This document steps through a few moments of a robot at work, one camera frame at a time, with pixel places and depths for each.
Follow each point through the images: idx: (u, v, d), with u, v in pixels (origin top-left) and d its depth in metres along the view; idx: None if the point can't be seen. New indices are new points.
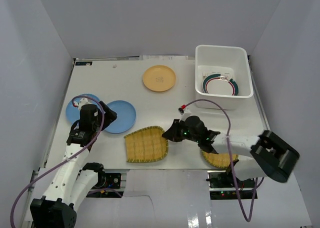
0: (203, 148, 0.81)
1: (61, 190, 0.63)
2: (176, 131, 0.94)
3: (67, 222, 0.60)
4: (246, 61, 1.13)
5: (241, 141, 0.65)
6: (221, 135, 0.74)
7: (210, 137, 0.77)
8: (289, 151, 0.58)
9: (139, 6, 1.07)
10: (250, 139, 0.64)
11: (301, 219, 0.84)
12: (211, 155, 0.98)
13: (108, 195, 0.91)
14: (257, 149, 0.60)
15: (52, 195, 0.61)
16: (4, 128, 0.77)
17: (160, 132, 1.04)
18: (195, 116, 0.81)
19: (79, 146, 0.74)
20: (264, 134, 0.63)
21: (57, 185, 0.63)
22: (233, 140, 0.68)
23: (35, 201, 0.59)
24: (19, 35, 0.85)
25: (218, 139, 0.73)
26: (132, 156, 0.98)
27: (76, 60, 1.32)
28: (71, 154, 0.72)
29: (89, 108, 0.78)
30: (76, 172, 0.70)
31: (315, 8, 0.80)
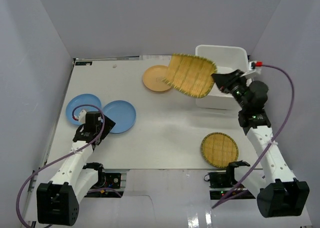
0: (240, 114, 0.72)
1: (68, 176, 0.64)
2: (231, 82, 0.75)
3: (72, 210, 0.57)
4: (246, 61, 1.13)
5: (276, 163, 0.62)
6: (265, 129, 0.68)
7: (256, 117, 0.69)
8: (295, 213, 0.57)
9: (138, 6, 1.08)
10: (283, 170, 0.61)
11: (300, 219, 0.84)
12: (211, 155, 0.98)
13: (107, 195, 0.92)
14: (281, 188, 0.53)
15: (59, 180, 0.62)
16: (5, 128, 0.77)
17: (211, 70, 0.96)
18: (265, 87, 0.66)
19: (84, 142, 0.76)
20: (302, 188, 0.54)
21: (64, 172, 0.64)
22: (272, 155, 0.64)
23: (43, 185, 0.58)
24: (19, 35, 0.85)
25: (262, 130, 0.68)
26: (170, 79, 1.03)
27: (76, 60, 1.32)
28: (77, 147, 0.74)
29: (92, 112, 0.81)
30: (80, 165, 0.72)
31: (315, 8, 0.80)
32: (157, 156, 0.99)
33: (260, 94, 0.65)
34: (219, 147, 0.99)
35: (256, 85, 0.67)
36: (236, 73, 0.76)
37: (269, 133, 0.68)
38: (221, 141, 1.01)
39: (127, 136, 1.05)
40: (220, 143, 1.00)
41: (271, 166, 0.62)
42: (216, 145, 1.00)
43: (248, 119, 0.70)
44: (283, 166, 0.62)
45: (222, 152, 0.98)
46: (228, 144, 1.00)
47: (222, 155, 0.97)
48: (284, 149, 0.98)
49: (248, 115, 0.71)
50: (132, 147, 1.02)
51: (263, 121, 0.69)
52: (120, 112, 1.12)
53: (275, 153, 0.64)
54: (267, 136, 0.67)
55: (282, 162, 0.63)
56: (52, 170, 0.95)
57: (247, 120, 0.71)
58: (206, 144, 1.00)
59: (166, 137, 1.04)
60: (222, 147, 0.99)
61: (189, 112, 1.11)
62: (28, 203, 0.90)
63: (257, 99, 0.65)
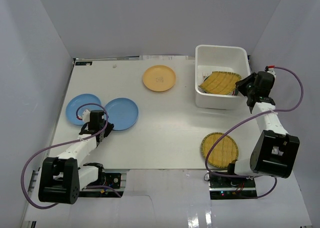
0: (248, 97, 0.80)
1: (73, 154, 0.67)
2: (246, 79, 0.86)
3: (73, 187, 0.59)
4: (246, 61, 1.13)
5: (273, 122, 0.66)
6: (269, 105, 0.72)
7: (263, 98, 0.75)
8: (283, 173, 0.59)
9: (139, 6, 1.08)
10: (278, 128, 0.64)
11: (300, 219, 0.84)
12: (211, 154, 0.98)
13: (107, 195, 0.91)
14: (269, 135, 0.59)
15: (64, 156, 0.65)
16: (5, 128, 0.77)
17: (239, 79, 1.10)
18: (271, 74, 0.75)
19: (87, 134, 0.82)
20: (294, 141, 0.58)
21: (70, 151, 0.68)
22: (270, 117, 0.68)
23: (49, 159, 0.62)
24: (19, 36, 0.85)
25: (264, 105, 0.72)
26: (204, 85, 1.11)
27: (76, 60, 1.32)
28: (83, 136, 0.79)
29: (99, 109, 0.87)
30: (84, 153, 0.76)
31: (315, 8, 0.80)
32: (157, 156, 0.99)
33: (264, 76, 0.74)
34: (219, 147, 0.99)
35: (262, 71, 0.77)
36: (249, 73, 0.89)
37: (271, 106, 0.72)
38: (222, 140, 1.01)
39: (127, 136, 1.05)
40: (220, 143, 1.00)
41: (267, 123, 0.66)
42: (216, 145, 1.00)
43: (255, 99, 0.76)
44: (279, 125, 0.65)
45: (222, 151, 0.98)
46: (228, 143, 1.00)
47: (222, 155, 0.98)
48: None
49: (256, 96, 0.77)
50: (131, 147, 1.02)
51: (269, 101, 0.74)
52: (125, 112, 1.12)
53: (274, 117, 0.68)
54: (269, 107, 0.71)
55: (278, 122, 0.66)
56: None
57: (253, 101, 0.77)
58: (206, 144, 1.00)
59: (167, 137, 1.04)
60: (222, 147, 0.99)
61: (188, 112, 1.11)
62: (28, 202, 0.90)
63: (261, 79, 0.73)
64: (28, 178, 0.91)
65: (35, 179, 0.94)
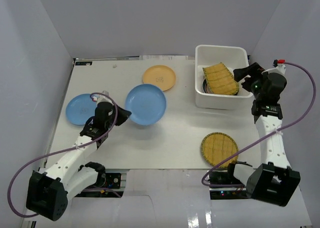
0: (254, 103, 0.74)
1: (62, 171, 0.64)
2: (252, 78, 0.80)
3: (57, 208, 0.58)
4: (246, 61, 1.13)
5: (275, 149, 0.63)
6: (275, 121, 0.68)
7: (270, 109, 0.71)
8: (280, 203, 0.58)
9: (139, 7, 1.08)
10: (280, 158, 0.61)
11: (300, 219, 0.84)
12: (211, 154, 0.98)
13: (107, 195, 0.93)
14: (269, 169, 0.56)
15: (53, 173, 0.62)
16: (5, 128, 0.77)
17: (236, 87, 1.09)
18: (283, 78, 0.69)
19: (89, 139, 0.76)
20: (295, 176, 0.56)
21: (60, 166, 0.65)
22: (273, 141, 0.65)
23: (36, 175, 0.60)
24: (19, 36, 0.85)
25: (271, 120, 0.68)
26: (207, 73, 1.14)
27: (76, 60, 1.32)
28: (81, 143, 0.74)
29: (105, 107, 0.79)
30: (80, 161, 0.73)
31: (315, 8, 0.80)
32: (157, 156, 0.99)
33: (275, 84, 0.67)
34: (219, 147, 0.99)
35: (273, 76, 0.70)
36: (255, 67, 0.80)
37: (277, 123, 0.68)
38: (222, 141, 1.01)
39: (127, 136, 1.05)
40: (220, 143, 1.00)
41: (268, 151, 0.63)
42: (216, 145, 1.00)
43: (261, 108, 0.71)
44: (281, 154, 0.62)
45: (222, 151, 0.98)
46: (228, 144, 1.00)
47: (222, 155, 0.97)
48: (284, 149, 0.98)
49: (262, 104, 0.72)
50: (132, 148, 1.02)
51: (276, 112, 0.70)
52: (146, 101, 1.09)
53: (277, 141, 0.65)
54: (275, 126, 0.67)
55: (280, 150, 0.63)
56: None
57: (259, 110, 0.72)
58: (206, 144, 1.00)
59: (166, 137, 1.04)
60: (222, 147, 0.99)
61: (188, 112, 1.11)
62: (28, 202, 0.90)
63: (271, 87, 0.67)
64: (27, 179, 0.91)
65: None
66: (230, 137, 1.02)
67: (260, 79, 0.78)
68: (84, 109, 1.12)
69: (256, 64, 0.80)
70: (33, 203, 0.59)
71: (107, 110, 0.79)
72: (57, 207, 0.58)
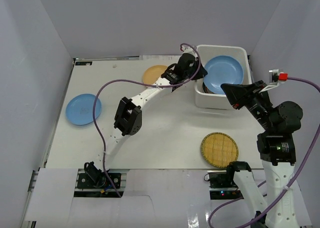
0: (260, 138, 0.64)
1: (143, 102, 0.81)
2: (250, 99, 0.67)
3: (134, 127, 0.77)
4: (246, 61, 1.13)
5: (285, 212, 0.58)
6: (288, 170, 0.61)
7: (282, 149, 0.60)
8: None
9: (139, 6, 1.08)
10: (289, 221, 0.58)
11: (301, 219, 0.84)
12: (211, 154, 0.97)
13: (107, 195, 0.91)
14: None
15: (137, 101, 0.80)
16: (5, 128, 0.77)
17: None
18: (298, 108, 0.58)
19: (167, 82, 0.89)
20: None
21: (142, 98, 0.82)
22: (283, 202, 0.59)
23: (126, 99, 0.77)
24: (19, 36, 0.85)
25: (281, 170, 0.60)
26: None
27: (76, 60, 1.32)
28: (160, 84, 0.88)
29: (188, 57, 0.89)
30: (155, 98, 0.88)
31: (315, 8, 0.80)
32: (157, 156, 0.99)
33: (291, 121, 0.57)
34: (219, 147, 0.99)
35: (287, 108, 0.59)
36: (253, 88, 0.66)
37: (289, 174, 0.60)
38: (222, 141, 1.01)
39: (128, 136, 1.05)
40: (220, 143, 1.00)
41: (277, 215, 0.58)
42: (215, 145, 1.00)
43: (271, 147, 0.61)
44: (290, 217, 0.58)
45: (222, 151, 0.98)
46: (228, 144, 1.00)
47: (222, 155, 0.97)
48: None
49: (271, 141, 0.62)
50: (132, 148, 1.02)
51: (287, 153, 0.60)
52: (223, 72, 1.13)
53: (287, 200, 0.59)
54: (285, 178, 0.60)
55: (290, 211, 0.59)
56: (51, 170, 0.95)
57: (268, 147, 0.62)
58: (206, 144, 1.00)
59: (167, 137, 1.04)
60: (222, 147, 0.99)
61: (188, 112, 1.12)
62: (27, 202, 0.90)
63: (285, 125, 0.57)
64: (27, 179, 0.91)
65: (35, 179, 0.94)
66: (230, 137, 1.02)
67: (262, 103, 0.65)
68: (84, 110, 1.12)
69: (254, 85, 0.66)
70: (117, 118, 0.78)
71: (190, 61, 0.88)
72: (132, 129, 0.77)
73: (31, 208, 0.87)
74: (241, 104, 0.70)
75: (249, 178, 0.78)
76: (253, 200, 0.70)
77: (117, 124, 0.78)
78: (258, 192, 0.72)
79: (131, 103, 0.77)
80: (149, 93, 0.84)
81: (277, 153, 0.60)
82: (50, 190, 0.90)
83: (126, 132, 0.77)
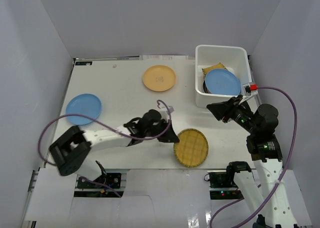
0: (249, 140, 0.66)
1: (96, 139, 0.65)
2: (232, 110, 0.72)
3: (68, 166, 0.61)
4: (246, 61, 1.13)
5: (280, 206, 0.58)
6: (277, 166, 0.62)
7: (268, 146, 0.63)
8: None
9: (139, 6, 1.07)
10: (286, 215, 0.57)
11: (301, 219, 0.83)
12: (182, 151, 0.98)
13: (107, 195, 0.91)
14: None
15: (89, 136, 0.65)
16: (4, 128, 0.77)
17: (233, 85, 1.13)
18: (273, 109, 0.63)
19: (127, 131, 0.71)
20: None
21: (96, 134, 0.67)
22: (277, 196, 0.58)
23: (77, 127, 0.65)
24: (19, 35, 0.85)
25: (271, 166, 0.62)
26: (207, 70, 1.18)
27: (76, 60, 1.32)
28: (122, 129, 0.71)
29: (154, 115, 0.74)
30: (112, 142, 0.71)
31: (315, 8, 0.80)
32: (157, 156, 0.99)
33: (270, 119, 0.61)
34: (190, 144, 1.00)
35: (264, 109, 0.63)
36: (232, 102, 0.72)
37: (278, 169, 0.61)
38: (194, 138, 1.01)
39: None
40: (192, 140, 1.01)
41: (273, 209, 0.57)
42: (188, 142, 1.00)
43: (258, 146, 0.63)
44: (287, 210, 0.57)
45: (193, 149, 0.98)
46: (201, 142, 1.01)
47: (192, 152, 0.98)
48: (285, 149, 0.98)
49: (258, 141, 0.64)
50: (132, 148, 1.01)
51: (274, 151, 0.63)
52: (223, 84, 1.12)
53: (281, 193, 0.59)
54: (276, 173, 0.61)
55: (286, 204, 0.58)
56: (50, 170, 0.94)
57: (256, 148, 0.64)
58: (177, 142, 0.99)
59: None
60: (194, 144, 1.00)
61: (188, 112, 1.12)
62: (28, 202, 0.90)
63: (266, 123, 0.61)
64: (27, 179, 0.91)
65: (35, 179, 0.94)
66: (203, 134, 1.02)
67: (244, 111, 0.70)
68: (84, 110, 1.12)
69: (232, 99, 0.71)
70: (55, 147, 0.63)
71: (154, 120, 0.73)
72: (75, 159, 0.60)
73: (32, 208, 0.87)
74: (228, 117, 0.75)
75: (249, 178, 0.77)
76: (254, 201, 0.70)
77: (54, 154, 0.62)
78: (258, 194, 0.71)
79: (81, 138, 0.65)
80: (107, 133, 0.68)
81: (265, 151, 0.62)
82: (50, 190, 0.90)
83: (62, 164, 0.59)
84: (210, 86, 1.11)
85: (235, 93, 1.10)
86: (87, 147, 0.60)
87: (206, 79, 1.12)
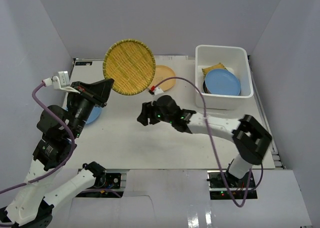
0: (174, 126, 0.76)
1: (18, 213, 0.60)
2: (150, 111, 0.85)
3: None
4: (246, 61, 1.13)
5: (223, 123, 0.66)
6: (198, 115, 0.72)
7: (184, 117, 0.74)
8: (268, 139, 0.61)
9: (139, 6, 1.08)
10: (230, 122, 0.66)
11: (301, 219, 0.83)
12: (127, 81, 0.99)
13: (107, 195, 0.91)
14: (238, 135, 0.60)
15: (12, 214, 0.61)
16: (4, 128, 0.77)
17: (234, 85, 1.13)
18: (166, 96, 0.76)
19: (43, 169, 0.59)
20: (246, 119, 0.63)
21: (17, 206, 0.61)
22: (212, 122, 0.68)
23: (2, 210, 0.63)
24: (19, 35, 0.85)
25: (195, 119, 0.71)
26: (207, 70, 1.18)
27: (76, 60, 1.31)
28: (34, 174, 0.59)
29: (48, 123, 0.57)
30: (44, 188, 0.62)
31: (315, 8, 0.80)
32: (158, 157, 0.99)
33: (169, 101, 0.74)
34: (127, 64, 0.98)
35: (162, 99, 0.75)
36: (147, 105, 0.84)
37: (199, 114, 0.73)
38: (123, 53, 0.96)
39: (128, 136, 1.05)
40: (121, 59, 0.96)
41: (222, 128, 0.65)
42: (121, 65, 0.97)
43: (182, 121, 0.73)
44: (228, 120, 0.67)
45: (133, 64, 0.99)
46: (132, 49, 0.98)
47: (136, 69, 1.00)
48: (285, 149, 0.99)
49: (178, 119, 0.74)
50: (133, 148, 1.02)
51: (189, 114, 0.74)
52: (220, 86, 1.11)
53: (215, 118, 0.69)
54: (200, 118, 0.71)
55: (224, 120, 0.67)
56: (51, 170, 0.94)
57: (182, 123, 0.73)
58: (117, 80, 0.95)
59: (166, 137, 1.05)
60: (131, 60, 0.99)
61: None
62: None
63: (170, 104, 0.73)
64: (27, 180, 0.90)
65: None
66: (129, 41, 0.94)
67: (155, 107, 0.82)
68: None
69: (145, 104, 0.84)
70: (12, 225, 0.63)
71: (52, 125, 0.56)
72: (38, 223, 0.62)
73: None
74: (151, 119, 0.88)
75: None
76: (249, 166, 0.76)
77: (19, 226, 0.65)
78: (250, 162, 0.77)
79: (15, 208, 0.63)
80: (23, 197, 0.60)
81: (185, 121, 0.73)
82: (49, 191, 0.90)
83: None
84: (210, 86, 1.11)
85: (236, 93, 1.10)
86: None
87: (206, 79, 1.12)
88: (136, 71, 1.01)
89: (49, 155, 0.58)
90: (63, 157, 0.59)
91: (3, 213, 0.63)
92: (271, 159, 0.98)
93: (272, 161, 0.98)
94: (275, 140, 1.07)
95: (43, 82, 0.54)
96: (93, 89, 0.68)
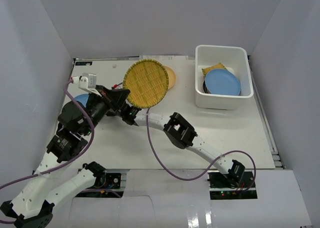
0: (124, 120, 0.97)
1: (26, 204, 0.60)
2: None
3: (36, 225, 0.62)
4: (246, 61, 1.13)
5: (159, 119, 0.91)
6: (142, 112, 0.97)
7: (132, 113, 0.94)
8: (190, 129, 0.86)
9: (139, 6, 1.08)
10: (164, 119, 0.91)
11: (301, 219, 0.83)
12: (140, 95, 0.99)
13: (107, 195, 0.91)
14: (168, 128, 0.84)
15: (18, 206, 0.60)
16: (4, 128, 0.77)
17: (234, 85, 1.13)
18: None
19: (56, 161, 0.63)
20: (174, 115, 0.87)
21: (24, 198, 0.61)
22: (152, 118, 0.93)
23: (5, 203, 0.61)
24: (19, 35, 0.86)
25: (139, 115, 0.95)
26: (207, 70, 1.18)
27: (76, 60, 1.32)
28: (46, 166, 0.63)
29: (71, 116, 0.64)
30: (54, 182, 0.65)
31: (314, 8, 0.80)
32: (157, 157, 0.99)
33: None
34: (143, 81, 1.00)
35: None
36: None
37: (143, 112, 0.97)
38: (144, 70, 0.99)
39: (127, 136, 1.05)
40: (140, 75, 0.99)
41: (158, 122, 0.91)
42: (139, 80, 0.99)
43: (130, 116, 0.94)
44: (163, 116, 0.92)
45: (150, 82, 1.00)
46: (152, 68, 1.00)
47: (151, 86, 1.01)
48: (285, 149, 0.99)
49: (127, 114, 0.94)
50: (132, 148, 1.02)
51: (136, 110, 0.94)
52: (222, 84, 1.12)
53: (154, 116, 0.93)
54: (143, 114, 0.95)
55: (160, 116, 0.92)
56: None
57: (130, 117, 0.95)
58: (132, 92, 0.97)
59: (166, 137, 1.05)
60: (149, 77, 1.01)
61: (189, 112, 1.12)
62: None
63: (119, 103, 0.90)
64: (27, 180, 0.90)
65: None
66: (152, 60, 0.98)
67: None
68: None
69: None
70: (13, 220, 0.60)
71: (75, 118, 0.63)
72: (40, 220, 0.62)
73: None
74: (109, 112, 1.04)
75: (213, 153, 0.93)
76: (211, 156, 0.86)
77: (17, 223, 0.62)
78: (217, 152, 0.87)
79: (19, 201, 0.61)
80: (31, 190, 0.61)
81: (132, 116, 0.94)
82: None
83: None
84: (210, 86, 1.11)
85: (236, 93, 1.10)
86: (19, 224, 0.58)
87: (206, 79, 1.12)
88: (150, 88, 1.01)
89: (63, 148, 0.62)
90: (76, 151, 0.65)
91: (7, 205, 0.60)
92: (271, 158, 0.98)
93: (272, 160, 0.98)
94: (275, 140, 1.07)
95: (72, 79, 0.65)
96: (112, 95, 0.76)
